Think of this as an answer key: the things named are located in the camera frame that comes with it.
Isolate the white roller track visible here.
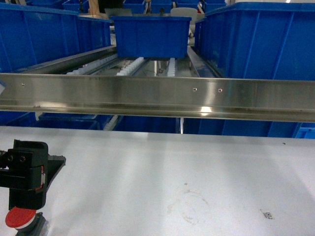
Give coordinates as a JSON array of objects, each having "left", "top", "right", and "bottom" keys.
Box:
[{"left": 116, "top": 57, "right": 144, "bottom": 76}]

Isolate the small printed code sticker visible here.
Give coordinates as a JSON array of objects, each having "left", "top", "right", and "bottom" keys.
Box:
[{"left": 260, "top": 208, "right": 274, "bottom": 220}]

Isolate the stainless steel shelf rail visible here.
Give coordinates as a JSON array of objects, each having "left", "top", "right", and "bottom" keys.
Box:
[{"left": 0, "top": 73, "right": 315, "bottom": 122}]

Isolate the large blue bin right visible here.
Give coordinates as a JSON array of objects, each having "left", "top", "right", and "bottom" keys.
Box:
[{"left": 195, "top": 2, "right": 315, "bottom": 81}]

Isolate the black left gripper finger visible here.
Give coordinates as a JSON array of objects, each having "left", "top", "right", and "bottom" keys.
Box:
[
  {"left": 9, "top": 140, "right": 48, "bottom": 210},
  {"left": 44, "top": 154, "right": 66, "bottom": 194}
]

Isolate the large blue bin left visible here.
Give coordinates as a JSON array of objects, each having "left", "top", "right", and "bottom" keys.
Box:
[{"left": 0, "top": 3, "right": 111, "bottom": 73}]

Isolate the large blue bin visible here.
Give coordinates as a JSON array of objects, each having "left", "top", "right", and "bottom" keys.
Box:
[
  {"left": 0, "top": 3, "right": 111, "bottom": 73},
  {"left": 195, "top": 2, "right": 315, "bottom": 81}
]

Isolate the red mushroom push button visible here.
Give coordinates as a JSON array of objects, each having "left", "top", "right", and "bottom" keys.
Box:
[{"left": 5, "top": 207, "right": 48, "bottom": 236}]

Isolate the blue bin centre shelf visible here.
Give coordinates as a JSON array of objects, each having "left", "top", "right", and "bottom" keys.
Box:
[{"left": 111, "top": 16, "right": 191, "bottom": 59}]

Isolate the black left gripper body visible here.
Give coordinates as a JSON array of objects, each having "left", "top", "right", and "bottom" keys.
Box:
[{"left": 0, "top": 148, "right": 33, "bottom": 190}]

